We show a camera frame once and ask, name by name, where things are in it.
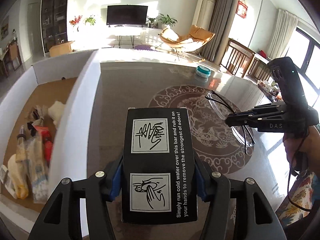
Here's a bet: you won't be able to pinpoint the cream knitted cloth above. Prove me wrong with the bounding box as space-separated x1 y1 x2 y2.
48 101 65 128

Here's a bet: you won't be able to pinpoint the black soap bar box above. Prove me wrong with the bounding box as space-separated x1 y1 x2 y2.
121 108 198 225

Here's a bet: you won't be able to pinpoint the grey curtain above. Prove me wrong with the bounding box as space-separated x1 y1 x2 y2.
202 0 239 65

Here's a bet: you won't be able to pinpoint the person's right hand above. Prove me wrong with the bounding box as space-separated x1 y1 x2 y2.
283 126 320 177

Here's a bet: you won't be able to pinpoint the clear safety glasses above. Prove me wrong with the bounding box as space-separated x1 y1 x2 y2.
204 90 256 155

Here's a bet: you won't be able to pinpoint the teal white round container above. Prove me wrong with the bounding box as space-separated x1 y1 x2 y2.
195 66 211 78

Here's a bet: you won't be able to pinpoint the black television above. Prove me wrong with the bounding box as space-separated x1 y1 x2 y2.
106 5 148 25

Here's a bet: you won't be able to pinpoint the red flower plant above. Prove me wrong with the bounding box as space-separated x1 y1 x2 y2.
69 15 82 31

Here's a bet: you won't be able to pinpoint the white sunscreen tube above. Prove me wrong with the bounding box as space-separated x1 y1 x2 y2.
0 165 17 199

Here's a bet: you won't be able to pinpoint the orange lounge chair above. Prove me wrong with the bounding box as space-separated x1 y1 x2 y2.
159 25 215 52

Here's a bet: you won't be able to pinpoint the white cardboard box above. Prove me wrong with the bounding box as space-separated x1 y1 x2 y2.
0 48 102 238

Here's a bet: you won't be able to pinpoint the white tv console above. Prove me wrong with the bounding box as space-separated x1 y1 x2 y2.
106 25 162 48

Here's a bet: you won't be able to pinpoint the wooden dining chair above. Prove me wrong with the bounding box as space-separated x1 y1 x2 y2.
221 38 255 77

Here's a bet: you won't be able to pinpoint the green potted plant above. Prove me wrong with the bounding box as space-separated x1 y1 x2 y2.
158 14 177 27

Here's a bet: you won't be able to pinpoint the bag of cotton swabs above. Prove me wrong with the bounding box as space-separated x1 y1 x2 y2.
26 133 48 204

